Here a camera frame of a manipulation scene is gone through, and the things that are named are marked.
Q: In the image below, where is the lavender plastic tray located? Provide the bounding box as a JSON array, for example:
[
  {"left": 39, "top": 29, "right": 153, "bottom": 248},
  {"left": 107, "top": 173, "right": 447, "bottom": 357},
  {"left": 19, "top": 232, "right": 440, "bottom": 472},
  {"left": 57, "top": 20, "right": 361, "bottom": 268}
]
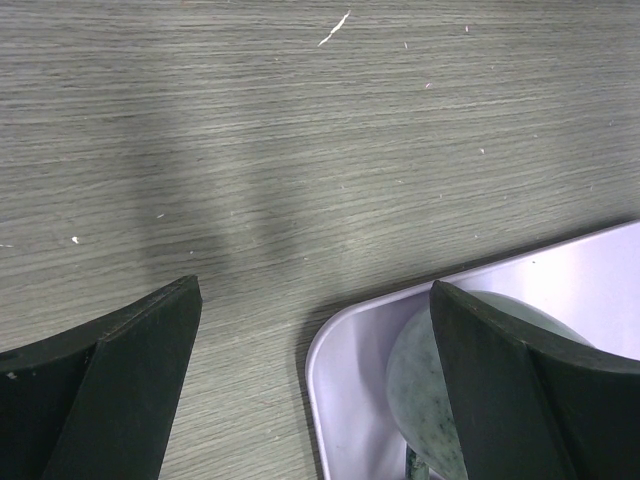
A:
[{"left": 306, "top": 222, "right": 639, "bottom": 480}]

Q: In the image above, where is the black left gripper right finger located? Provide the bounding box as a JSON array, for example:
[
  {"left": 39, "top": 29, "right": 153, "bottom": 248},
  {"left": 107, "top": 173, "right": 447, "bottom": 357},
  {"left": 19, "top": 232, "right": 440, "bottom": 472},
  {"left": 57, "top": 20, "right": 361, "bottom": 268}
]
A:
[{"left": 430, "top": 281, "right": 639, "bottom": 479}]

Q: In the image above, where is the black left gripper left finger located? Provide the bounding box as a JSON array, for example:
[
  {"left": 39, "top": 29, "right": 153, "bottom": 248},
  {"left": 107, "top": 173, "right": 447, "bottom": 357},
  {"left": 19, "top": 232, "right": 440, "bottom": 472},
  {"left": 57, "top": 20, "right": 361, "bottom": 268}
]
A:
[{"left": 1, "top": 275, "right": 202, "bottom": 479}]

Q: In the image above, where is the grey ceramic mug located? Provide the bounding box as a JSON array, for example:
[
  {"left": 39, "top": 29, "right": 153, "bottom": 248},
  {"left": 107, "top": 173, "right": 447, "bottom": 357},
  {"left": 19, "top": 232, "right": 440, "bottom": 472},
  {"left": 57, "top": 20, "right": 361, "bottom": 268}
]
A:
[{"left": 384, "top": 290, "right": 596, "bottom": 480}]

